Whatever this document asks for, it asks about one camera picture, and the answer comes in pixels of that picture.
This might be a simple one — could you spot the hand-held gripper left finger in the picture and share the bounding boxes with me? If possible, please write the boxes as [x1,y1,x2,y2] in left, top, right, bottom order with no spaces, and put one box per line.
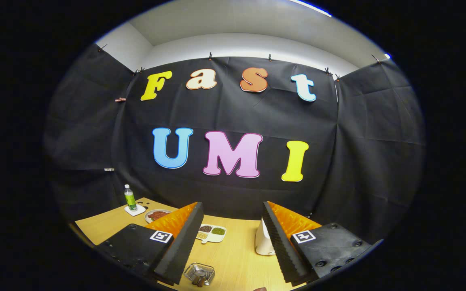
[95,201,204,285]

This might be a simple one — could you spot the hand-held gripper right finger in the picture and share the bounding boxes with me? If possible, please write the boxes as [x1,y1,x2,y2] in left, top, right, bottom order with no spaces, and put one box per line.
[262,200,383,287]

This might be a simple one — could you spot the white toaster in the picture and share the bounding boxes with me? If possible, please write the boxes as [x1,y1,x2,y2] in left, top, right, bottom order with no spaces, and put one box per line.
[255,217,276,256]

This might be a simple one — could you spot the white divided dish with beans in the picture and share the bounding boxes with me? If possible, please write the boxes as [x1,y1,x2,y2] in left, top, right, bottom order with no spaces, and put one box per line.
[196,224,227,244]

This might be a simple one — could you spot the white plate with meat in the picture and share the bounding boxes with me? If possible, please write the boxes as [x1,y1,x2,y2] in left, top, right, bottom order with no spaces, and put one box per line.
[144,209,173,224]

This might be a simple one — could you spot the white square coaster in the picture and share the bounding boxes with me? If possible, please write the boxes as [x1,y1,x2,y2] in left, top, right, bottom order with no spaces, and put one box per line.
[124,204,146,217]

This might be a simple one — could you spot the green plastic bottle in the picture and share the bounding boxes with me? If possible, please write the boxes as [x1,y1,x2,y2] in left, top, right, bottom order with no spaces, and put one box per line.
[124,184,138,212]

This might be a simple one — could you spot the metal wire cutlery basket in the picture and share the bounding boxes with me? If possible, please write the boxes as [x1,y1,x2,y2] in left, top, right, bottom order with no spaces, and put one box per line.
[183,263,216,287]

